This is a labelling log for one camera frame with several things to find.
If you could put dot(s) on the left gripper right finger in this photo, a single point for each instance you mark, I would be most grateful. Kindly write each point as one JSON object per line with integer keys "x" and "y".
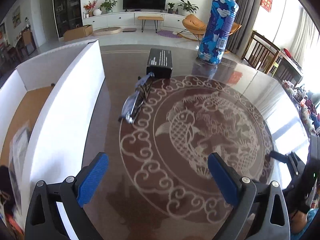
{"x": 246, "y": 196}

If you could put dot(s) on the orange lounge chair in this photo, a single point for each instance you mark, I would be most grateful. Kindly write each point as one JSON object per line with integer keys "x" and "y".
{"x": 194, "y": 25}

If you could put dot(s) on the red flower vase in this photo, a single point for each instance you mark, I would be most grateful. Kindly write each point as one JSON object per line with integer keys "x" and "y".
{"x": 89, "y": 7}

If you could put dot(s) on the white cardboard bin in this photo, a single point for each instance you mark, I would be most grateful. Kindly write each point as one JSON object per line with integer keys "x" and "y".
{"x": 56, "y": 93}

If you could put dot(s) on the wooden dining chair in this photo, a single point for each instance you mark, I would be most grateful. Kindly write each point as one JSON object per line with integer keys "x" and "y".
{"x": 260, "y": 53}

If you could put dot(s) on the blue camo bottle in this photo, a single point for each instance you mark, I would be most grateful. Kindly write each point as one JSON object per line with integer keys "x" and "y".
{"x": 214, "y": 41}

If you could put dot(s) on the red packet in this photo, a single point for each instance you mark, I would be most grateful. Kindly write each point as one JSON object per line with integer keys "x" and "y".
{"x": 14, "y": 228}

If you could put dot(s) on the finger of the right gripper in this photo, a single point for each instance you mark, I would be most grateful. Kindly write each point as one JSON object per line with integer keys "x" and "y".
{"x": 295, "y": 164}
{"x": 279, "y": 157}

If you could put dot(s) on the grey flat plastic bag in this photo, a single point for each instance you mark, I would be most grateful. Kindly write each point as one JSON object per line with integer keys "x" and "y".
{"x": 18, "y": 150}

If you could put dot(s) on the black cardboard box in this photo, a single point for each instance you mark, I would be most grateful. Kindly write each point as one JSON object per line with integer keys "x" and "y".
{"x": 159, "y": 63}

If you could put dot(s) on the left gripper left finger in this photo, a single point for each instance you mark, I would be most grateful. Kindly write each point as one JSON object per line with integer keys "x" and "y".
{"x": 43, "y": 218}

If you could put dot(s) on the wooden bench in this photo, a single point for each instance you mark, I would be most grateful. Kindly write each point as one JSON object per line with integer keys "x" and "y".
{"x": 155, "y": 19}

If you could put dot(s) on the brown cardboard box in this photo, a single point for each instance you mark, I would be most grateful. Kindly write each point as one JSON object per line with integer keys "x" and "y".
{"x": 77, "y": 33}

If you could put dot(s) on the person's hand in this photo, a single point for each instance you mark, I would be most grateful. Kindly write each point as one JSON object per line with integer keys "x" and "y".
{"x": 298, "y": 221}

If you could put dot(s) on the white tv cabinet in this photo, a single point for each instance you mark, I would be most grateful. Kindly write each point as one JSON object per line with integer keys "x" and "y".
{"x": 129, "y": 20}

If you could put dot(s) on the potted green plant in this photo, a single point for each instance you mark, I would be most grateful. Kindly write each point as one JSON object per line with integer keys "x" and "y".
{"x": 108, "y": 5}

